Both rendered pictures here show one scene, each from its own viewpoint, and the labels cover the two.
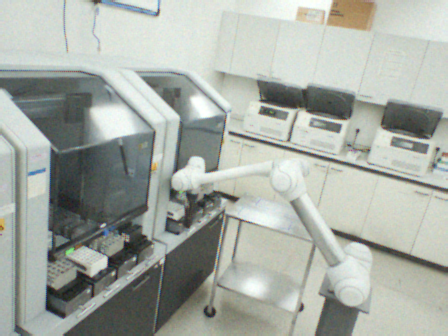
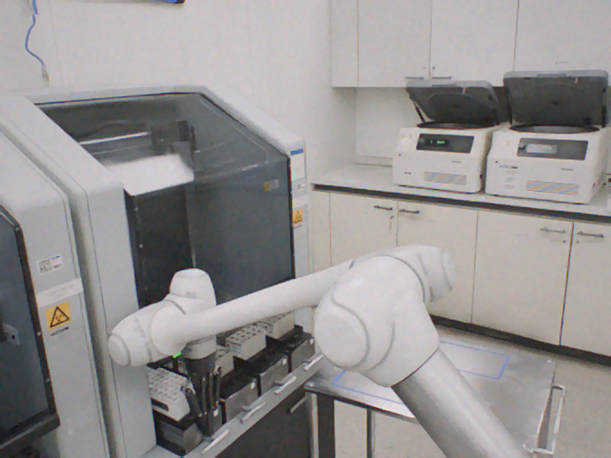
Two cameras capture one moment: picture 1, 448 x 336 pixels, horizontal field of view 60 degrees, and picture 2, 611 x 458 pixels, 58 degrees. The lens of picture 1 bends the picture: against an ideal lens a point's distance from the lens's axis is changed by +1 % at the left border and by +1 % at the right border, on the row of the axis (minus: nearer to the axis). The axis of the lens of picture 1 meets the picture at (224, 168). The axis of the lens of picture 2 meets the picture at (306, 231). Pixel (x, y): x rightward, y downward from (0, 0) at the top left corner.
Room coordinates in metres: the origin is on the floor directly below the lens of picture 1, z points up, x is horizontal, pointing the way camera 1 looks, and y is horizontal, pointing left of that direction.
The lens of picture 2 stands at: (0.95, -0.40, 1.68)
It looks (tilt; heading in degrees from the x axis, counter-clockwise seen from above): 17 degrees down; 13
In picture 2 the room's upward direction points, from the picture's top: 2 degrees counter-clockwise
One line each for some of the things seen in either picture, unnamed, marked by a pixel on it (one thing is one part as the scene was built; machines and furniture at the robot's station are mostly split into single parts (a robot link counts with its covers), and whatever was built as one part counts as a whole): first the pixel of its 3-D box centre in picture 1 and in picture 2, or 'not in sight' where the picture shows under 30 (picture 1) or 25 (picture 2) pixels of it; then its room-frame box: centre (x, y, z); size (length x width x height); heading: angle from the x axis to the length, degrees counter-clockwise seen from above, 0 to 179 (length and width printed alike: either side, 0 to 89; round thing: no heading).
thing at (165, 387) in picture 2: (161, 207); (153, 387); (2.15, 0.34, 0.83); 0.30 x 0.10 x 0.06; 69
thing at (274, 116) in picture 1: (276, 107); (453, 132); (4.61, -0.50, 1.22); 0.62 x 0.56 x 0.64; 157
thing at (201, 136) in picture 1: (171, 127); (165, 206); (2.41, 0.38, 1.28); 0.61 x 0.51 x 0.63; 159
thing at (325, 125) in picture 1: (325, 116); (551, 132); (4.40, -1.04, 1.24); 0.62 x 0.56 x 0.69; 159
